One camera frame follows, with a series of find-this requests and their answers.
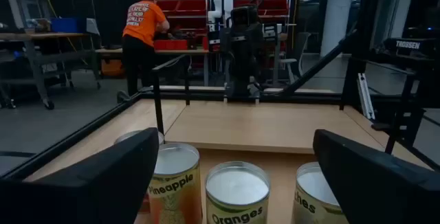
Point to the blue plastic bin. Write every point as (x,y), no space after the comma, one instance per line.
(65,25)

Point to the wooden top workbench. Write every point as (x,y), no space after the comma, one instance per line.
(178,51)

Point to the oranges label tin can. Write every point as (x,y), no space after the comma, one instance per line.
(237,189)

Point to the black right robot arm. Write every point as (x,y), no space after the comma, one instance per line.
(240,52)

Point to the grey office chair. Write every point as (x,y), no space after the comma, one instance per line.
(295,59)

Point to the red storage bin rack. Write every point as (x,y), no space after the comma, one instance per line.
(185,11)

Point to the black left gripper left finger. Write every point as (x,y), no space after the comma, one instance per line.
(86,196)

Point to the person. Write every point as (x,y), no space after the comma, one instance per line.
(142,21)

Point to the white building column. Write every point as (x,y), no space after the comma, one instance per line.
(335,18)

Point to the peaches label tin can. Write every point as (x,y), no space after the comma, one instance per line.
(311,196)

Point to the silver aluminium extrusion piece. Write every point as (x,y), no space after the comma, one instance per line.
(365,97)

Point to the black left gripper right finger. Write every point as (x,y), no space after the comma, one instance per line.
(378,189)

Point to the red plastic bin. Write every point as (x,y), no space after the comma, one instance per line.
(170,44)

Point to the grey wheeled workbench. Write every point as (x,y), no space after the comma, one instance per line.
(34,59)

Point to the pineapple label tin can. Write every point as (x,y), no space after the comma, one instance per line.
(175,189)

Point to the red label tin can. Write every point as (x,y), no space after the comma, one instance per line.
(130,134)

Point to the black aluminium table frame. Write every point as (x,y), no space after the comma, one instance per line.
(366,28)

